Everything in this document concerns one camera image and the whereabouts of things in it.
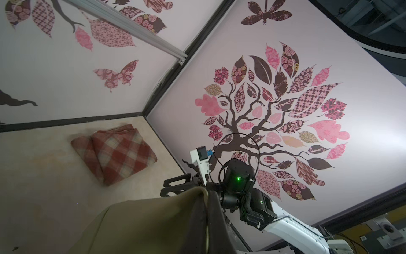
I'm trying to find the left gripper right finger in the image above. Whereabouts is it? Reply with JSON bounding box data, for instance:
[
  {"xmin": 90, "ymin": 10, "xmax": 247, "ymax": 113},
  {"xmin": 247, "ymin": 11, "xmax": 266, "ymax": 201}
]
[{"xmin": 207, "ymin": 190, "xmax": 236, "ymax": 254}]

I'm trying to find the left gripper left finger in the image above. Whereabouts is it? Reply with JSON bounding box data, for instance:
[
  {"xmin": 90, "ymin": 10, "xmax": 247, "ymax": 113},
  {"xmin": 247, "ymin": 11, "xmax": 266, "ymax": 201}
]
[{"xmin": 179, "ymin": 194, "xmax": 208, "ymax": 254}]

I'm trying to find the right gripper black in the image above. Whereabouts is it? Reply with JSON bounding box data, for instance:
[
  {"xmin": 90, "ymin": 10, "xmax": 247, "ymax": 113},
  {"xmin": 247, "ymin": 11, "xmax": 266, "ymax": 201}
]
[{"xmin": 160, "ymin": 159, "xmax": 278, "ymax": 230}]

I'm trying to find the olive green skirt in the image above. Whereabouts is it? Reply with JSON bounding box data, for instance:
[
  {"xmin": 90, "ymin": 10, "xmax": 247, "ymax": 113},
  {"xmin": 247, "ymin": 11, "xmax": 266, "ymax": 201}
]
[{"xmin": 68, "ymin": 187, "xmax": 208, "ymax": 254}]

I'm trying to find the red plaid skirt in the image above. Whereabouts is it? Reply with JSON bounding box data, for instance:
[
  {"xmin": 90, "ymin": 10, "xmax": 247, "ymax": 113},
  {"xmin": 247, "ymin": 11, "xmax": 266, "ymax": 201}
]
[{"xmin": 71, "ymin": 124, "xmax": 158, "ymax": 186}]

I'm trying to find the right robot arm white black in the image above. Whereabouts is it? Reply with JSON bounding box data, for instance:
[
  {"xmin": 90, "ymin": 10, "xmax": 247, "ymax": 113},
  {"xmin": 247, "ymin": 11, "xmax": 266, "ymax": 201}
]
[{"xmin": 161, "ymin": 159, "xmax": 353, "ymax": 254}]

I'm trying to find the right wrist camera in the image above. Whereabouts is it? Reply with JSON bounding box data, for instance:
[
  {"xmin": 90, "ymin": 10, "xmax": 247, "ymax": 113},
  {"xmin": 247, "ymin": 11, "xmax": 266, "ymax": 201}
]
[{"xmin": 190, "ymin": 146, "xmax": 211, "ymax": 186}]

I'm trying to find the aluminium rail back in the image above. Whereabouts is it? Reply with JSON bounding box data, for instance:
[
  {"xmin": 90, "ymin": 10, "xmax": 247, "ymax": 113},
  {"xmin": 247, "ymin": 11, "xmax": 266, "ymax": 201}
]
[{"xmin": 66, "ymin": 0, "xmax": 188, "ymax": 65}]

